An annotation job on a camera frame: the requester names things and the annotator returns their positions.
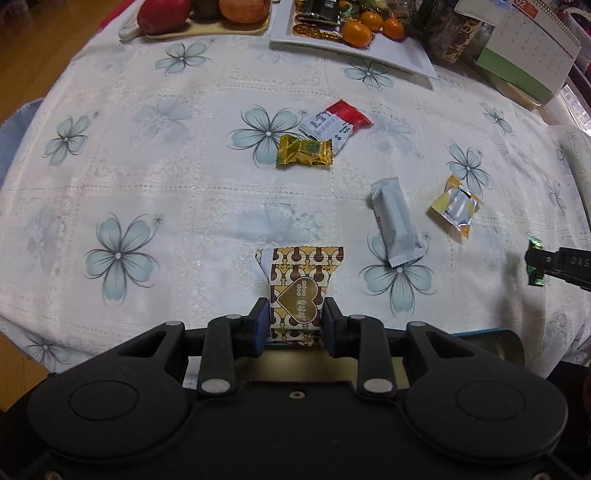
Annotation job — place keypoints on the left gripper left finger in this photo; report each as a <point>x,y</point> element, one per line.
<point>229,338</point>

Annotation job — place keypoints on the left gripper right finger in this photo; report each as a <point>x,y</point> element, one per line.
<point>362,338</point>

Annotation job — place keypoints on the green foil candy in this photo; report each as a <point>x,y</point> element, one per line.
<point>533,259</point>

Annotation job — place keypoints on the brown patterned biscuit packet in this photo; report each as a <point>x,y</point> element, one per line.
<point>298,278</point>

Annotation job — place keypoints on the silver grey snack bar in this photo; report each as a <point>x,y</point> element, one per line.
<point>398,231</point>

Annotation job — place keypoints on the yellow silver snack packet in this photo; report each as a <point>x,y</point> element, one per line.
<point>457,205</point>

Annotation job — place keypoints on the gold candy wrapper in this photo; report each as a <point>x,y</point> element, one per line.
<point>296,150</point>

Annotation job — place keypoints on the red white snack packet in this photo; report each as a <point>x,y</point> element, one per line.
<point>337,123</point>

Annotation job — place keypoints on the gold metal tray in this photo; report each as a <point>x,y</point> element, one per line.
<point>286,363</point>

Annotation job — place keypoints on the white floral tablecloth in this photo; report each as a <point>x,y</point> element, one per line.
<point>147,181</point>

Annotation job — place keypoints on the desk calendar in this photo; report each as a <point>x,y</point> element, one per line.
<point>531,48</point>

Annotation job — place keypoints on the patterned snack box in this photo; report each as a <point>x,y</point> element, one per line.
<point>449,27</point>

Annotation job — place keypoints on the white rectangular plate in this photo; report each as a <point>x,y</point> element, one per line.
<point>406,55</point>

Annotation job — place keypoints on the blue chair cushion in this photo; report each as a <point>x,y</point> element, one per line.
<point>12,133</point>

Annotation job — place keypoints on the right mandarin orange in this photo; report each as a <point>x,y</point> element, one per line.
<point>394,29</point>

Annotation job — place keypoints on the mandarin orange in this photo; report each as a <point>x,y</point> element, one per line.
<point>372,20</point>
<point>357,35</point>
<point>394,29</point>

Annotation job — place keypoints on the front mandarin orange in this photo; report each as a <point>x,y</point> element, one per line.
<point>357,35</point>

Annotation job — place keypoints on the gold chocolate coin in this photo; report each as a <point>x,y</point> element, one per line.
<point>313,32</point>

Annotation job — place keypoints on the middle mandarin orange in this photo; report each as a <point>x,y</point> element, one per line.
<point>372,20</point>

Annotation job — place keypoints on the white remote control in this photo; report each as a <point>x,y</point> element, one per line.
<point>129,29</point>

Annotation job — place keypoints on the beige fruit board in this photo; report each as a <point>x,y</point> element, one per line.
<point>219,26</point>

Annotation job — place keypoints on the pink striped apple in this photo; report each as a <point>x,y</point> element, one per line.
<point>244,11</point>

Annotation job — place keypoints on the dark plum fruit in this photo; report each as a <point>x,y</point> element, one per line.
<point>204,10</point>

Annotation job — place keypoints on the red apple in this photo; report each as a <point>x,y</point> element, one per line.
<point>161,16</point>

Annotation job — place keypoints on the black chocolate packet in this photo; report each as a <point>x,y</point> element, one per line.
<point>324,10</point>

